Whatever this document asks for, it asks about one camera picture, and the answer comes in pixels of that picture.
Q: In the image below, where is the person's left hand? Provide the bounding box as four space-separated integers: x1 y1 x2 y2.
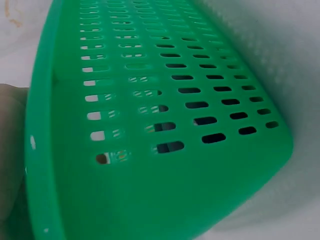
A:
0 83 32 240

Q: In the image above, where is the green slotted plastic basket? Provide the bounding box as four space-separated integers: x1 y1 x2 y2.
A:
24 0 295 240

